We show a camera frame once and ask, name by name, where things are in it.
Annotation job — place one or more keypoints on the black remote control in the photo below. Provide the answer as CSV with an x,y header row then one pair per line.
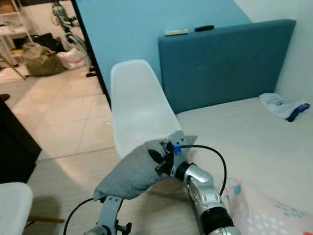
x,y
204,28

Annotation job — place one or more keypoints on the white plastic chair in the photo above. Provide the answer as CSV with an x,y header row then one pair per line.
x,y
142,107
14,208

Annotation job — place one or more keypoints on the white plastic bag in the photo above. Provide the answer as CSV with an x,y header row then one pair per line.
x,y
72,58

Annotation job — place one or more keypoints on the white bed mattress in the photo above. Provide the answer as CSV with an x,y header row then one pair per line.
x,y
249,142

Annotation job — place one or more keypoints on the white remote control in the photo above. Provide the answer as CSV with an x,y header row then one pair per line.
x,y
176,32

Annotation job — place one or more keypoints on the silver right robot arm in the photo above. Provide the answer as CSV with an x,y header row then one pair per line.
x,y
205,196

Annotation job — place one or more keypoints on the grey pillow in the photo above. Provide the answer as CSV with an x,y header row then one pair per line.
x,y
127,174

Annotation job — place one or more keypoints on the brown bag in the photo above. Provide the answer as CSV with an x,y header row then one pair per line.
x,y
43,59

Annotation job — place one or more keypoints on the white shelf rack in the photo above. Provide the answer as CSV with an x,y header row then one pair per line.
x,y
10,34

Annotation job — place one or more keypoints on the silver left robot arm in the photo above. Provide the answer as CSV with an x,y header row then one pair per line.
x,y
93,231

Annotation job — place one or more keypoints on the black door frame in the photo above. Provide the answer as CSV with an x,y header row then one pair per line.
x,y
90,49

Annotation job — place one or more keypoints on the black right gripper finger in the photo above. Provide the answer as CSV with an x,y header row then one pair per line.
x,y
157,156
162,169

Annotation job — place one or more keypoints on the black bag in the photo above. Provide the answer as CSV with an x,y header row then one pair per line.
x,y
46,41

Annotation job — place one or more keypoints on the white and blue cloth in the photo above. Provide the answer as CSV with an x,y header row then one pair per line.
x,y
279,105

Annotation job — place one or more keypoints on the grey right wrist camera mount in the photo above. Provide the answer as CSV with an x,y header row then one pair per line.
x,y
182,160

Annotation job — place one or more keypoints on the blue upholstered headboard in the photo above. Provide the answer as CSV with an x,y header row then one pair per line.
x,y
225,66

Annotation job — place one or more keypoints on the dark wooden cabinet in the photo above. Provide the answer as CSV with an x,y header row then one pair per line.
x,y
17,147

